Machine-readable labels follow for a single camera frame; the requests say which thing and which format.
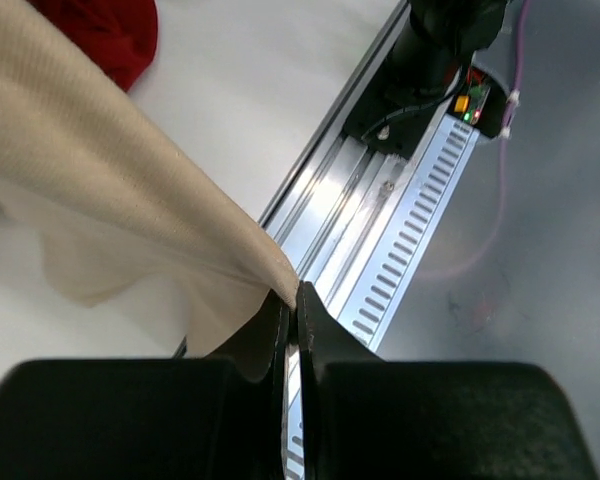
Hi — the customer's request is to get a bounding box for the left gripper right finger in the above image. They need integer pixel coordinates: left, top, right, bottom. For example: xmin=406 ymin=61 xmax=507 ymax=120
xmin=297 ymin=282 xmax=598 ymax=479

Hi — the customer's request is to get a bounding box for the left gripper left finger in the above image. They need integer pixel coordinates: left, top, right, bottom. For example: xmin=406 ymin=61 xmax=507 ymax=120
xmin=0 ymin=294 xmax=290 ymax=479

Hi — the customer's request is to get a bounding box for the beige t shirt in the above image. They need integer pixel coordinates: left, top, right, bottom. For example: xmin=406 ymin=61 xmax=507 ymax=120
xmin=0 ymin=1 xmax=299 ymax=377

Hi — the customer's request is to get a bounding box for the red t shirt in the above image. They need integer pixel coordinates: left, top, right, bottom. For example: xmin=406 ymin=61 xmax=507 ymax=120
xmin=31 ymin=0 xmax=159 ymax=92

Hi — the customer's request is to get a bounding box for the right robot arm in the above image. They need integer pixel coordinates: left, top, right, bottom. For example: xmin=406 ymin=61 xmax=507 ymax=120
xmin=343 ymin=1 xmax=508 ymax=158

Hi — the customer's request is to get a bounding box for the white slotted cable duct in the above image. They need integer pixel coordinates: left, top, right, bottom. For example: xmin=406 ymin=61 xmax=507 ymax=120
xmin=282 ymin=117 xmax=481 ymax=480

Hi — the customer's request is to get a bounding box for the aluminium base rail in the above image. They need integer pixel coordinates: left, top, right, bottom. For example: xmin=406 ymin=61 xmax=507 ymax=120
xmin=172 ymin=0 xmax=461 ymax=480

